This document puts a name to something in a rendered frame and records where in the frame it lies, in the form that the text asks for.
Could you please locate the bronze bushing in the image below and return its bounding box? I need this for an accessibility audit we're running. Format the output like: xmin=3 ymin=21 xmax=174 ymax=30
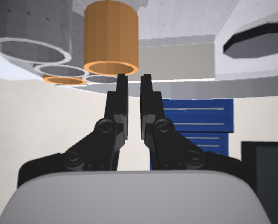
xmin=43 ymin=74 xmax=86 ymax=85
xmin=84 ymin=0 xmax=139 ymax=76

